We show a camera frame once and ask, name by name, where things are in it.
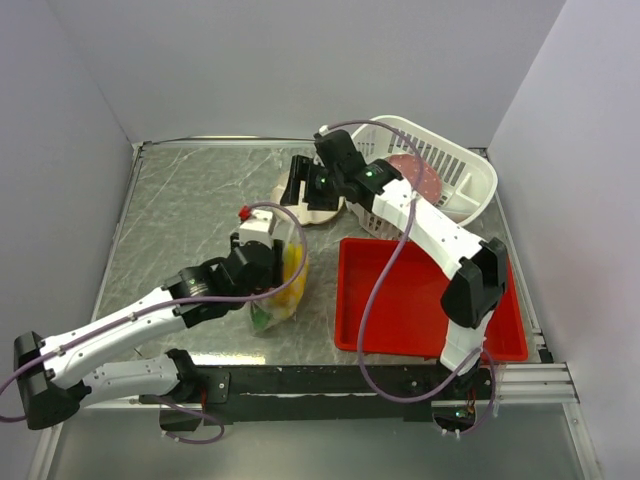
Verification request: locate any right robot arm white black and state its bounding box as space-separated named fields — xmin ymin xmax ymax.
xmin=280 ymin=123 xmax=508 ymax=399

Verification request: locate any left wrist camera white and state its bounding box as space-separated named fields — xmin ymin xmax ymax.
xmin=238 ymin=206 xmax=276 ymax=248

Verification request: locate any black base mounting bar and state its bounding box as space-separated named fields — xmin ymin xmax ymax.
xmin=162 ymin=365 xmax=492 ymax=425

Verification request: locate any white plastic basket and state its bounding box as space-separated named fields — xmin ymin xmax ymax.
xmin=352 ymin=115 xmax=498 ymax=227

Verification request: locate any pink dotted plate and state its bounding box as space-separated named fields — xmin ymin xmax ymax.
xmin=387 ymin=153 xmax=442 ymax=205

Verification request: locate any red plastic tray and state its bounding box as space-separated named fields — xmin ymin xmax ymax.
xmin=334 ymin=238 xmax=529 ymax=362

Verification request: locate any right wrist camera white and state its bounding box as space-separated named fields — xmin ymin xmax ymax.
xmin=313 ymin=125 xmax=331 ymax=141

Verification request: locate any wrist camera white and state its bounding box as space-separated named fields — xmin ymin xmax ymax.
xmin=238 ymin=206 xmax=276 ymax=248
xmin=313 ymin=125 xmax=331 ymax=141

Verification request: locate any beige divided plate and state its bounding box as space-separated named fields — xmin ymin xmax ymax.
xmin=270 ymin=172 xmax=345 ymax=226

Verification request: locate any clear dotted zip top bag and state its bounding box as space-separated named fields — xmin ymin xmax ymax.
xmin=249 ymin=220 xmax=309 ymax=335

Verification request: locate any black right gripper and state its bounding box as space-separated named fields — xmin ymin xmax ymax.
xmin=279 ymin=156 xmax=343 ymax=213

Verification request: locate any green apple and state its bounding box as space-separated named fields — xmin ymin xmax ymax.
xmin=250 ymin=305 xmax=271 ymax=332

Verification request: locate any yellow banana bunch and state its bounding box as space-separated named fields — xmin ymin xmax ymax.
xmin=264 ymin=242 xmax=307 ymax=319

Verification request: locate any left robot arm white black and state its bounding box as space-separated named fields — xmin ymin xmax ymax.
xmin=14 ymin=233 xmax=285 ymax=430

